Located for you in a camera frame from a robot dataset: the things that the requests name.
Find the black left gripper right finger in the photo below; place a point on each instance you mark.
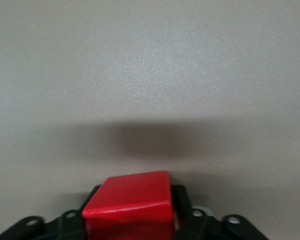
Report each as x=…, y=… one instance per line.
x=215, y=230

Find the red wooden block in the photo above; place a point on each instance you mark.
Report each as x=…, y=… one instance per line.
x=130, y=197

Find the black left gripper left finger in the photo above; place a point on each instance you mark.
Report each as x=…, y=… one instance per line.
x=52, y=228

